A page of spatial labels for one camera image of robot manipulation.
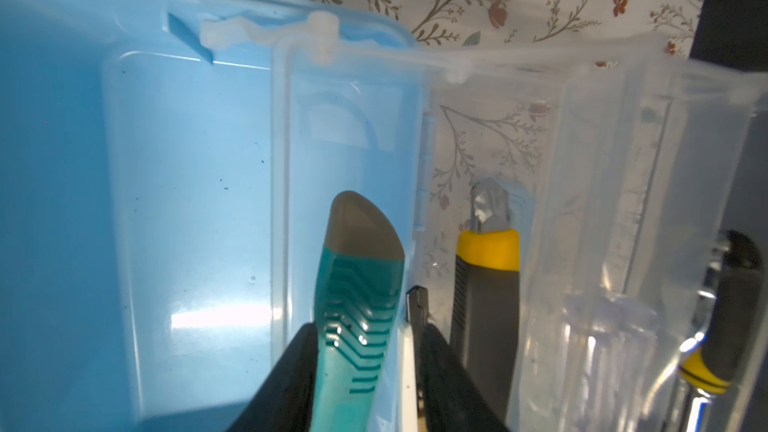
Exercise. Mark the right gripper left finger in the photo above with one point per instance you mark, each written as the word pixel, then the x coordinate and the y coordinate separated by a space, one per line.
pixel 284 402

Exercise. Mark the clear handled screwdriver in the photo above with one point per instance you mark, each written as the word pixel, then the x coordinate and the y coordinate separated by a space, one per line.
pixel 585 362

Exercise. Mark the blue plastic tool box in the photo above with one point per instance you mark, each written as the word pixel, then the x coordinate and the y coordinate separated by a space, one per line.
pixel 163 205

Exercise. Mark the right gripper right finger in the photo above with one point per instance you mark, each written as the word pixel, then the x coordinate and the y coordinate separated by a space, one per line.
pixel 452 401

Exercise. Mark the teal utility knife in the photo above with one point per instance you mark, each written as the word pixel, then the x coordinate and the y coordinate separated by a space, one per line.
pixel 357 295

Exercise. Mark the black marker pen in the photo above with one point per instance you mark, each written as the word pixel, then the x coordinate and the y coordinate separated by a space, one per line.
pixel 411 408

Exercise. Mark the yellow black utility knife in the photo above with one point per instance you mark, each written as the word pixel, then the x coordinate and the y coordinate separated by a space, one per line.
pixel 486 305

